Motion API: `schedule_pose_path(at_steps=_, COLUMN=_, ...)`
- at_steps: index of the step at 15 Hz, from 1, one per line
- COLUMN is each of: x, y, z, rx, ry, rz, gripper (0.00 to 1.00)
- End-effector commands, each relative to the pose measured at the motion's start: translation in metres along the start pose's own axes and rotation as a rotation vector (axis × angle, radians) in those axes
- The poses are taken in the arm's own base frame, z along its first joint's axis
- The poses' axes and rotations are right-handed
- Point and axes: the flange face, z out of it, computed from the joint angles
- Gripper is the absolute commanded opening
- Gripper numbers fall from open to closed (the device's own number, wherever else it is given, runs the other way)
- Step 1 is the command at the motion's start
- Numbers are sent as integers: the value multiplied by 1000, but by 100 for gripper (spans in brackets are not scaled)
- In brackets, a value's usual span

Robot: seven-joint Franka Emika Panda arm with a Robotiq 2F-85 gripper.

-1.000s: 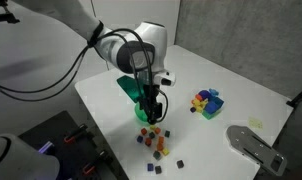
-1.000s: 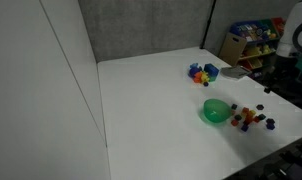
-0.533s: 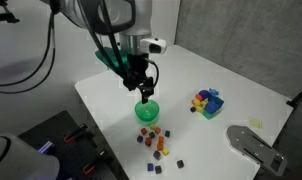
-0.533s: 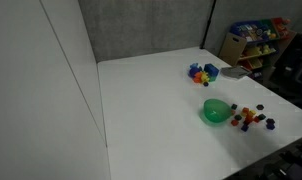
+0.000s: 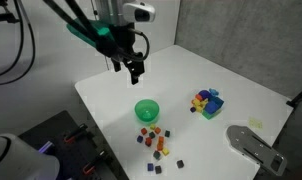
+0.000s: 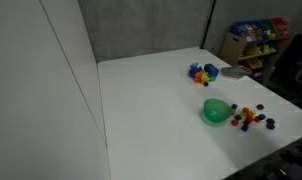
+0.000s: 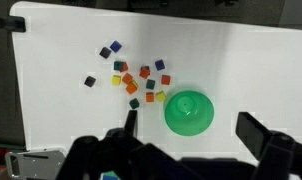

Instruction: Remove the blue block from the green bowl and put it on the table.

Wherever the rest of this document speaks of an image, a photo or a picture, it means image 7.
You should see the green plastic bowl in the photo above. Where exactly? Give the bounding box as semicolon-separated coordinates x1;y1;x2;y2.
164;89;215;137

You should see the dark green wooden cube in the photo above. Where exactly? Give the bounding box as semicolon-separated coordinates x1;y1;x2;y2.
145;78;156;90
113;60;123;71
128;97;141;110

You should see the black table edge bracket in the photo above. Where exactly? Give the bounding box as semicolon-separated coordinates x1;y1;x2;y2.
0;15;27;33

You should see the orange wooden cube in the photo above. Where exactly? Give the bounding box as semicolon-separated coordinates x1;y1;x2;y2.
145;92;155;103
125;82;138;96
121;72;134;85

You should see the grey metal mounting plate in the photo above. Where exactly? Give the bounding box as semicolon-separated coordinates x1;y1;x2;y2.
4;148;67;180

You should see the black wooden cube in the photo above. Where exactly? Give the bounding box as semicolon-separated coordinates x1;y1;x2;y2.
99;46;113;60
83;75;97;88

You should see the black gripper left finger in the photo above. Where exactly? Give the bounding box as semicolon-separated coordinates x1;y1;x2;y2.
55;109;192;180

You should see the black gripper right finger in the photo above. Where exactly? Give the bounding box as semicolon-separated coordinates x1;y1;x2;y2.
235;112;302;180

